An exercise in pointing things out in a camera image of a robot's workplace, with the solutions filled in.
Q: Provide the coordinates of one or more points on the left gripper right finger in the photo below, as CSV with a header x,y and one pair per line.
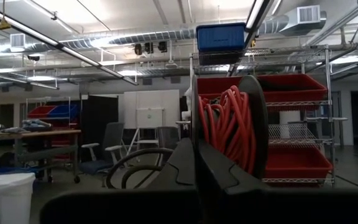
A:
x,y
216,180

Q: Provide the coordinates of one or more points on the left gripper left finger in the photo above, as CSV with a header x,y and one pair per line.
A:
x,y
182,168

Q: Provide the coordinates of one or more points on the dark mesh chair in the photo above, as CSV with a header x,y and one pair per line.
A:
x,y
168,137

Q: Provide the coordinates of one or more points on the white step ladder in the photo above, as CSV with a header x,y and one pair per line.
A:
x,y
145,141

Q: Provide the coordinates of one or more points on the white cabinet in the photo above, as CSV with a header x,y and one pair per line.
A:
x,y
151,102

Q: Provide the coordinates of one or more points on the grey office chair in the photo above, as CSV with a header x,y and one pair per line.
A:
x,y
112,137

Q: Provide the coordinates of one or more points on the black partition panel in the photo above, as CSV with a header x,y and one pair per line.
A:
x,y
99,115

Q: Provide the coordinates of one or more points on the blue storage bin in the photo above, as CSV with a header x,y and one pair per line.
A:
x,y
221,37

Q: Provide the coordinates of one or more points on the shelf with red blue bins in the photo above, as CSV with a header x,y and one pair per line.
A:
x,y
51,111

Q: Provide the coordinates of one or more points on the long ceiling light bar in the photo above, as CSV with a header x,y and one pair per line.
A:
x,y
73,53
258,12

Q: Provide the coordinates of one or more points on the cluttered wooden workbench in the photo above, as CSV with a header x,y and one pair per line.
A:
x,y
26,134

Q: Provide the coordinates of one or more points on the white waste bin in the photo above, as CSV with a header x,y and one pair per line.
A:
x,y
6,199

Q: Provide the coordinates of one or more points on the silver ceiling air duct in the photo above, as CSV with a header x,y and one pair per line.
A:
x,y
166,35

